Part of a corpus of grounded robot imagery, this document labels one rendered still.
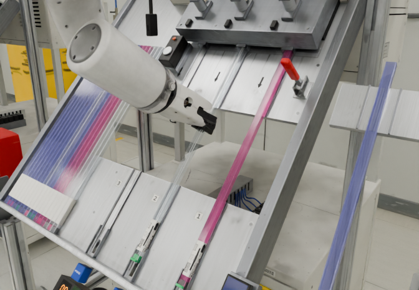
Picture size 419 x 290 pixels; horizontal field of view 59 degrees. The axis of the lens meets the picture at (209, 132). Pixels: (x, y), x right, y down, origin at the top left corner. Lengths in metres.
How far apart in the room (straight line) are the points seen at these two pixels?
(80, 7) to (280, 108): 0.39
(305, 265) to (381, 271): 1.14
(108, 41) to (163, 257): 0.38
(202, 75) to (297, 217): 0.50
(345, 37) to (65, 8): 0.50
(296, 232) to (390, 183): 1.55
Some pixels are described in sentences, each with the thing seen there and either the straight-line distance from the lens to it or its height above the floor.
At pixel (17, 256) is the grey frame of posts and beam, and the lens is 1.19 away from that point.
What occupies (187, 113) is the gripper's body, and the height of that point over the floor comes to 1.01.
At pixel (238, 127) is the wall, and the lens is 2.86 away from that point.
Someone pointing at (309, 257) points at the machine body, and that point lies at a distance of 0.96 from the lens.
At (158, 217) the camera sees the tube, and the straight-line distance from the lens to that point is 0.71.
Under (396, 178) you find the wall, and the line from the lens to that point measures 2.52.
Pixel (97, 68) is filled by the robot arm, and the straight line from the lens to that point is 0.52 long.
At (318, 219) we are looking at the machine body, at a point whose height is 0.62.
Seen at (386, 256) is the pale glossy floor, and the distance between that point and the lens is 2.16.
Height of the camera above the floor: 1.18
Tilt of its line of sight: 18 degrees down
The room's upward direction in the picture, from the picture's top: straight up
